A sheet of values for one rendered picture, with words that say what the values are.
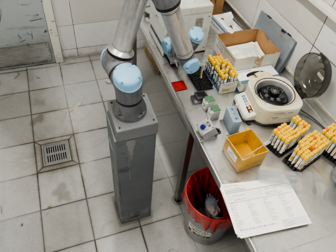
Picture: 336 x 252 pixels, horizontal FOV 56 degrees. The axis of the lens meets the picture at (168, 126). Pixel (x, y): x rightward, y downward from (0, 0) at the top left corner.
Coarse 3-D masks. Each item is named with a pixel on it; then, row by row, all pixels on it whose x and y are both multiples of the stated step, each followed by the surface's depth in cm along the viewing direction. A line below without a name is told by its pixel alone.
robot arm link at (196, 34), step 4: (192, 28) 144; (196, 28) 144; (200, 28) 144; (188, 32) 144; (192, 32) 143; (196, 32) 143; (200, 32) 144; (192, 36) 142; (196, 36) 143; (200, 36) 143; (192, 40) 144; (196, 40) 143; (200, 40) 144; (192, 44) 146; (196, 44) 147
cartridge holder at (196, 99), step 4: (196, 92) 163; (200, 92) 164; (204, 92) 163; (192, 96) 164; (196, 96) 161; (200, 96) 164; (204, 96) 161; (192, 100) 163; (196, 100) 162; (200, 100) 162
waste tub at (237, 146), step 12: (240, 132) 138; (252, 132) 140; (228, 144) 136; (240, 144) 146; (252, 144) 142; (228, 156) 139; (240, 156) 130; (252, 156) 130; (264, 156) 136; (240, 168) 134
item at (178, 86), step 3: (174, 81) 171; (177, 81) 171; (180, 81) 172; (183, 81) 172; (174, 84) 170; (177, 84) 171; (180, 84) 171; (183, 84) 171; (174, 87) 168; (177, 87) 169; (180, 87) 169; (183, 87) 169; (186, 87) 169; (177, 90) 167
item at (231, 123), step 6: (228, 108) 147; (234, 108) 148; (228, 114) 147; (234, 114) 145; (222, 120) 154; (228, 120) 148; (234, 120) 143; (240, 120) 143; (222, 126) 152; (228, 126) 148; (234, 126) 145; (228, 132) 149; (234, 132) 148
